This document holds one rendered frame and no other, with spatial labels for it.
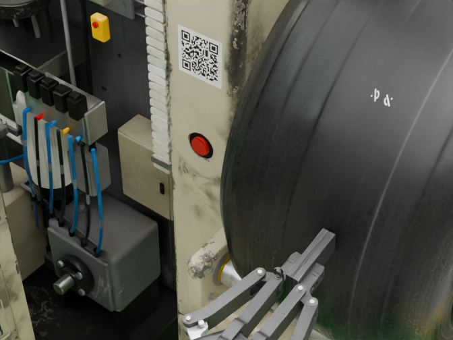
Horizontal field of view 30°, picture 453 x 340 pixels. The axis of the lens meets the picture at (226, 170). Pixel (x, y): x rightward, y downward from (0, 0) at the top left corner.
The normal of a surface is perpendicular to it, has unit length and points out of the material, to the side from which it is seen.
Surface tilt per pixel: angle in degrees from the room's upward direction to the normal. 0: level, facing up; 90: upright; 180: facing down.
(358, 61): 39
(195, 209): 90
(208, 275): 90
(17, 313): 90
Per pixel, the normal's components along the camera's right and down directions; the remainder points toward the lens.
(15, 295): 0.80, 0.41
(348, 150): -0.50, 0.05
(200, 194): -0.60, 0.54
